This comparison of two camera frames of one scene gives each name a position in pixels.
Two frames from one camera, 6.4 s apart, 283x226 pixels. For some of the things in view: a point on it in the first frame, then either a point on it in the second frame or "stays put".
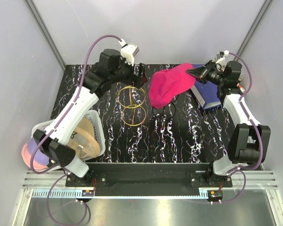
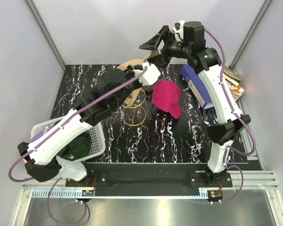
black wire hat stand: (167, 112) stays put
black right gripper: (204, 69) -> (162, 60)
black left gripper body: (137, 79) -> (131, 86)
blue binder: (206, 92) stays put
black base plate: (149, 179) stays put
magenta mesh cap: (164, 84) -> (166, 95)
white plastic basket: (93, 117) stays put
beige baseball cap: (82, 138) -> (132, 97)
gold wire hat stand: (131, 98) stays put
